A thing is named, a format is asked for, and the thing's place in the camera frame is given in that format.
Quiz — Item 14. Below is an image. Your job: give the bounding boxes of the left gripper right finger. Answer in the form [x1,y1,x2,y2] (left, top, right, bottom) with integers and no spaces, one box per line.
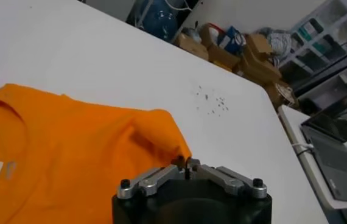
[188,157,268,199]

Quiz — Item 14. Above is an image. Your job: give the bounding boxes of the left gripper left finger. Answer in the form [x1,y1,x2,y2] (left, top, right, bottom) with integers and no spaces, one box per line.
[117,156,187,200]

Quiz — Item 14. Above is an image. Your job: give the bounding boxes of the orange T-shirt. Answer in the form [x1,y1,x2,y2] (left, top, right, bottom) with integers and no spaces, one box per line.
[0,83,192,224]

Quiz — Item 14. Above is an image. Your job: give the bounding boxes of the grey clothes pile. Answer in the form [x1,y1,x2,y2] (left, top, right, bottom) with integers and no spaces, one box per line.
[257,27,293,66]

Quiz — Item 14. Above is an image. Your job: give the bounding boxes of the white side table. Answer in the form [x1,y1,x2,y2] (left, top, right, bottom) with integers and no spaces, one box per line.
[278,105,347,224]

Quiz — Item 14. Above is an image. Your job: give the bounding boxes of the scattered dark crumbs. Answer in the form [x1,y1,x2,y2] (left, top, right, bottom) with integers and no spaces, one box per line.
[195,85,230,117]

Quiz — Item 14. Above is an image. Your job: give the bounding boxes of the grey laptop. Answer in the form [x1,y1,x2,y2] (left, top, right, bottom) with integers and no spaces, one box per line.
[300,91,347,205]

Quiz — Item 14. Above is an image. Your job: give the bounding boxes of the orange cardboard box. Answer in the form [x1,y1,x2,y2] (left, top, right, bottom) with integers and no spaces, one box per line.
[211,59,234,73]

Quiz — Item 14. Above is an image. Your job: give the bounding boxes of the large open cardboard box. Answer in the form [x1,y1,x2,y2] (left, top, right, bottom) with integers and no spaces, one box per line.
[242,32,284,85]

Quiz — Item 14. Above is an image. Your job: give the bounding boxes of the closed brown cardboard box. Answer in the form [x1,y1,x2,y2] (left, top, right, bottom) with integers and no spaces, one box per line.
[175,32,210,61]

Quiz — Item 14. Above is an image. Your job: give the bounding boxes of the blue shopping bag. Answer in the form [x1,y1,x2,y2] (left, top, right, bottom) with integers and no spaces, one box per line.
[217,26,247,56]

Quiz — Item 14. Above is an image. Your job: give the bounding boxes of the grey plastic bag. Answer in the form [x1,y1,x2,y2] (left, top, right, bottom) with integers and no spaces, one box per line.
[181,26,203,43]

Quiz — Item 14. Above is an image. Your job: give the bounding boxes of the blue water jug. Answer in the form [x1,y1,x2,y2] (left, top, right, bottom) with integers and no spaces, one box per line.
[139,0,180,42]

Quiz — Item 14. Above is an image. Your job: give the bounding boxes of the white cubby shelf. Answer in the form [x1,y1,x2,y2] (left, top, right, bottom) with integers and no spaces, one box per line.
[278,0,347,101]

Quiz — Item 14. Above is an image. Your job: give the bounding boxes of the white laptop cable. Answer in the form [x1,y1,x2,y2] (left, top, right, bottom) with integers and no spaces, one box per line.
[292,142,315,156]

